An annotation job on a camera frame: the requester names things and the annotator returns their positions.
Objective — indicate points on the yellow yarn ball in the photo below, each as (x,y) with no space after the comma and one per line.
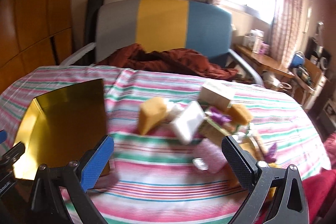
(248,149)

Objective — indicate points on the grey yellow blue chair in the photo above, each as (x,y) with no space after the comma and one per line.
(162,24)

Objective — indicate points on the maroon box with gold lining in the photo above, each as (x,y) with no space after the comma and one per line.
(65,121)

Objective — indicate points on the white rectangular block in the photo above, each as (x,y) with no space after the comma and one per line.
(187,121)

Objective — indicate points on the purple cloth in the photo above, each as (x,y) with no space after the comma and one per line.
(220,116)

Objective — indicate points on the pink box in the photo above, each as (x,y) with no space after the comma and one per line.
(265,48)

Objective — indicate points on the beige cardboard box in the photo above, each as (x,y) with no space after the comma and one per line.
(216,96)

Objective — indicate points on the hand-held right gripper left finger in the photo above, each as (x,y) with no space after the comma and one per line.
(95,169)

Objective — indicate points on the yellow sponge block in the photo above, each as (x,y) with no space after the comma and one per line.
(153,115)
(240,113)

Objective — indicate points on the wooden wardrobe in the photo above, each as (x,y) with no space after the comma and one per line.
(34,16)

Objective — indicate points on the white box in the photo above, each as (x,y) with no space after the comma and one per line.
(253,41)

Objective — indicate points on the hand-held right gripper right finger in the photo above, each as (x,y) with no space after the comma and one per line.
(235,161)

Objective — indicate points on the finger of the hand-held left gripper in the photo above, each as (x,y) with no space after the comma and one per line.
(13,153)

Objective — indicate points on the rust red jacket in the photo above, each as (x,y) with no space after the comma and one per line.
(183,61)

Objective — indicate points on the wooden side desk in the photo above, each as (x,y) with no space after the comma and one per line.
(265,61)

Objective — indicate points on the red pink cloth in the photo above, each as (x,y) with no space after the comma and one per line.
(320,187)

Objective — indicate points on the blue round item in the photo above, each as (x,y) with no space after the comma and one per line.
(296,60)

